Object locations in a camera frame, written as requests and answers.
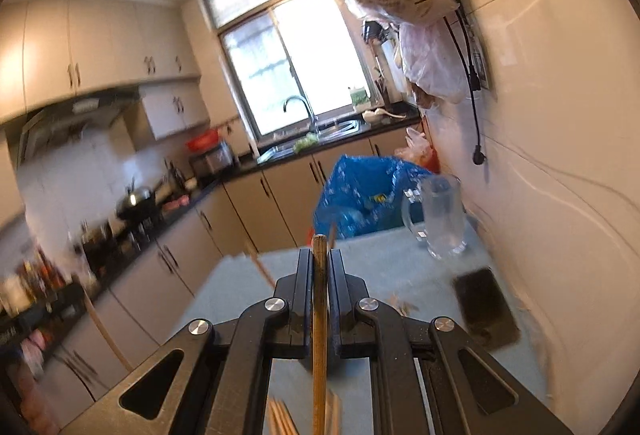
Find bunch of wooden chopsticks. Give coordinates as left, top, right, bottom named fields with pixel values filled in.
left=266, top=389, right=344, bottom=435

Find black wok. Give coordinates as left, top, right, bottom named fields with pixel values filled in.
left=115, top=179, right=167, bottom=219

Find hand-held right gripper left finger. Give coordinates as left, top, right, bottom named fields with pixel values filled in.
left=57, top=248, right=314, bottom=435

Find blue plastic bag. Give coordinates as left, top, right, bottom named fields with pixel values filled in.
left=313, top=154, right=442, bottom=247

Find cluster of condiment bottles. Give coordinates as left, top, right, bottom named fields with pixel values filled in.
left=0, top=249, right=87, bottom=352

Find kitchen window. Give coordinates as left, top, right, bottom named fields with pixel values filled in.
left=199, top=0, right=382, bottom=142

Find range hood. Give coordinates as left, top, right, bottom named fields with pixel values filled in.
left=14, top=86, right=142, bottom=166

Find pink cloth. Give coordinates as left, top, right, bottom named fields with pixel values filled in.
left=161, top=194, right=192, bottom=214

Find green and white package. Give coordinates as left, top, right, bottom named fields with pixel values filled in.
left=348, top=86, right=372, bottom=110

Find white plastic bag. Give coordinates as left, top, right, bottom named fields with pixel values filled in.
left=394, top=126, right=442, bottom=172

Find small wall sign card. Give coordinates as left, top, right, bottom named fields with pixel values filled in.
left=471, top=34, right=492, bottom=92

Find black phone on table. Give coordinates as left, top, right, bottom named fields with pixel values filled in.
left=451, top=267, right=522, bottom=351

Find stainless steel sink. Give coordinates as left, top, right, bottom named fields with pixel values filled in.
left=256, top=119, right=362, bottom=162

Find small beige wall cabinet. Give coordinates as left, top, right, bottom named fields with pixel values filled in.
left=124, top=79, right=212, bottom=142

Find light blue table cloth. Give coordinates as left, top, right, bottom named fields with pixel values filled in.
left=170, top=219, right=553, bottom=435

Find gas stove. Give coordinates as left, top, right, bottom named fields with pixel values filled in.
left=74, top=214, right=167, bottom=267

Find black power cable with plug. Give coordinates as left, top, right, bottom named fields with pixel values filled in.
left=444, top=11, right=489, bottom=166

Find long wooden chopstick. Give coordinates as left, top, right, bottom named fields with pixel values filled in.
left=244, top=249, right=277, bottom=290
left=312, top=235, right=329, bottom=435
left=81, top=289, right=135, bottom=373

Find red plastic basin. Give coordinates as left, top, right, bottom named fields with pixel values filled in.
left=185, top=128, right=221, bottom=152

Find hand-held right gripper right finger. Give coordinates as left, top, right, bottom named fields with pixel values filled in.
left=326, top=249, right=576, bottom=435

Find beige upper wall cabinets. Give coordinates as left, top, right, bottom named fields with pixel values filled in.
left=0, top=0, right=202, bottom=126

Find curved sink faucet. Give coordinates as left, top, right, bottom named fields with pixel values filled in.
left=283, top=95, right=319, bottom=136

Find black countertop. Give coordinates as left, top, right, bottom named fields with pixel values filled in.
left=0, top=112, right=422, bottom=356

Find clear glass mug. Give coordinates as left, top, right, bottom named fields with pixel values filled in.
left=401, top=174, right=469, bottom=261

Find clear hanging plastic bag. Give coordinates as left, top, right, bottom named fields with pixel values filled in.
left=399, top=16, right=469, bottom=104

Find beige lower cabinets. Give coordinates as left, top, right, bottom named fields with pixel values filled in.
left=49, top=126, right=427, bottom=432

